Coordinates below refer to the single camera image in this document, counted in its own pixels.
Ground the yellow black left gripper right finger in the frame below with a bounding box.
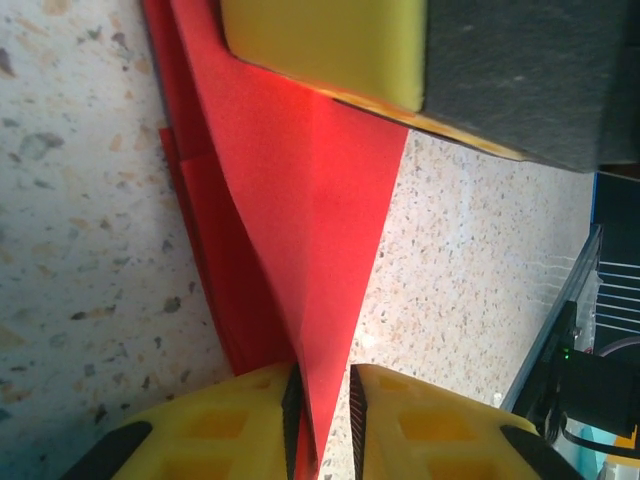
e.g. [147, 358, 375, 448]
[348, 363, 587, 480]

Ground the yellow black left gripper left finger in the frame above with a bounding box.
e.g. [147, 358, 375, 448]
[59, 362, 307, 480]

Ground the red cloth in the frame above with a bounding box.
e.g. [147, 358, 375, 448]
[142, 0, 409, 476]

